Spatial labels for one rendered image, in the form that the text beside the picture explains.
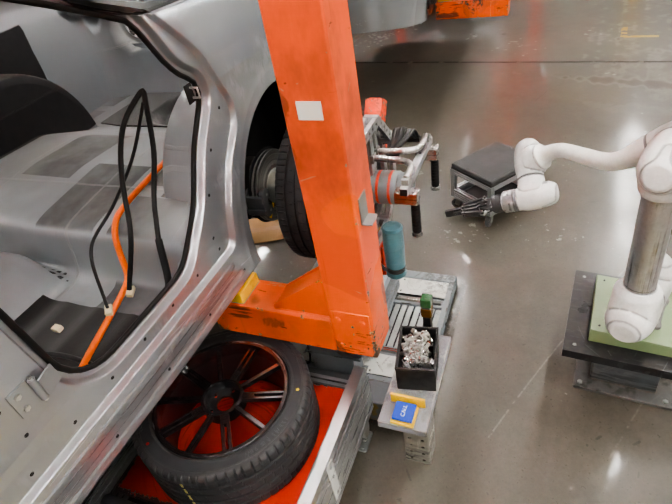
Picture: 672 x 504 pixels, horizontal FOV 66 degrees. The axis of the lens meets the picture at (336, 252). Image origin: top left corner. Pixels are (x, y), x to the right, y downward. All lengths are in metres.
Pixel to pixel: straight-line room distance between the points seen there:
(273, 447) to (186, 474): 0.28
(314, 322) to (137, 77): 2.43
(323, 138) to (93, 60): 2.62
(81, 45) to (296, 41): 2.60
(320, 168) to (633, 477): 1.64
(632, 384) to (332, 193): 1.61
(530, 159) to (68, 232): 1.81
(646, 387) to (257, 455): 1.62
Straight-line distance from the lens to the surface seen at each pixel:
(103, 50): 3.85
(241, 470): 1.79
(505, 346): 2.63
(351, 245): 1.56
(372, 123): 2.08
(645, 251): 1.91
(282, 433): 1.81
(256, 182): 2.20
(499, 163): 3.33
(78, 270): 2.30
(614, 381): 2.55
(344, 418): 1.93
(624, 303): 2.04
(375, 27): 4.53
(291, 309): 1.91
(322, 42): 1.28
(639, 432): 2.47
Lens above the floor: 1.98
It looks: 38 degrees down
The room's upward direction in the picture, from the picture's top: 11 degrees counter-clockwise
